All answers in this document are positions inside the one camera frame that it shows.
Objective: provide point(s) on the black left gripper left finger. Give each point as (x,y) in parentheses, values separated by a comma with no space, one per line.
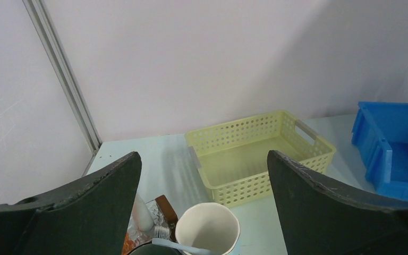
(87,216)

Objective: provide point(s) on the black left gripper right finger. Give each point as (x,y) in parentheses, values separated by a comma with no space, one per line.
(321,215)

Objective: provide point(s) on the yellow perforated plastic basket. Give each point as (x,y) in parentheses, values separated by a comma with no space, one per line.
(231,158)

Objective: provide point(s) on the white toothpaste tube black cap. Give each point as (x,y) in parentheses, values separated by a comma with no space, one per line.
(141,214)

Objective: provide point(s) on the clear container with brown lid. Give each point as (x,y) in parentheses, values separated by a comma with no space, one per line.
(162,213)

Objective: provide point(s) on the dark grey mug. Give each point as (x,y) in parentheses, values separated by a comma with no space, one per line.
(152,249)

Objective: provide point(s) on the blue plastic divided bin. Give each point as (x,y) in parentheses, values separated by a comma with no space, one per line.
(380,133)

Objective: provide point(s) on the light blue toothbrush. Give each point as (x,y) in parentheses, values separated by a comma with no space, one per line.
(162,238)

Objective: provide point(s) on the light blue mug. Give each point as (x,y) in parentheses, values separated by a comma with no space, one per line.
(210,226)

